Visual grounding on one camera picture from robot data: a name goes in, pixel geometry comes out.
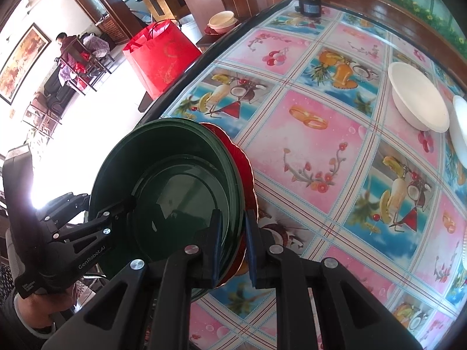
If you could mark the red gift bag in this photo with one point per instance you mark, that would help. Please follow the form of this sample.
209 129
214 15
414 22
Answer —
160 58

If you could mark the dark wooden stool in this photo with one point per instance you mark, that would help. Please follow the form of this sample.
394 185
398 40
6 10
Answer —
146 102
208 41

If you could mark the small dark green bowl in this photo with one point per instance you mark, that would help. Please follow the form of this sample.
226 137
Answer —
171 189

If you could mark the white bucket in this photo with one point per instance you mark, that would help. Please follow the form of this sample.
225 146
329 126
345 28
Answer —
191 29

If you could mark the black sofa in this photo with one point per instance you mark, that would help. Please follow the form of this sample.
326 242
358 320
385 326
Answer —
58 93

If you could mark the person's left forearm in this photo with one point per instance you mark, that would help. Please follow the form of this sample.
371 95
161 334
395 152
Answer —
11 328

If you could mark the large dark green bowl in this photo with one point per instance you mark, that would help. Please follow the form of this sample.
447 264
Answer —
116 167

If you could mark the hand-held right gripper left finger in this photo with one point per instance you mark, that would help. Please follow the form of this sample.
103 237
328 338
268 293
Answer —
215 240

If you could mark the metal frame chair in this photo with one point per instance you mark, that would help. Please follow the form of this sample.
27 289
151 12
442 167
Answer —
40 116

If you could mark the small black motor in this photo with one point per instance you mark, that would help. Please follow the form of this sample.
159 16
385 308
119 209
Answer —
308 7

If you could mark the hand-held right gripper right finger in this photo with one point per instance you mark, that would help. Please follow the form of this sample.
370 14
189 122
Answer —
251 251

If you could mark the framed wall painting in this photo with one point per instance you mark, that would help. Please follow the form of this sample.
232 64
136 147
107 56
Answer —
22 62

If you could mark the person's left hand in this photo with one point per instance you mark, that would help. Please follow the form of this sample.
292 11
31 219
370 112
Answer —
36 306

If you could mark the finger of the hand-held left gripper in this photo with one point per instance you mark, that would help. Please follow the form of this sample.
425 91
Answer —
98 222
65 204

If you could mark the tall wooden display cabinet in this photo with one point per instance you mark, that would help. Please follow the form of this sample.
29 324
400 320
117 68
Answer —
109 11

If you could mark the dark red plate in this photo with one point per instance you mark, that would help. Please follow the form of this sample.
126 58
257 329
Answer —
211 31

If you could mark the white smooth bowl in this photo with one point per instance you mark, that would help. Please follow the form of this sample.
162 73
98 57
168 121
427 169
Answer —
412 91
460 127

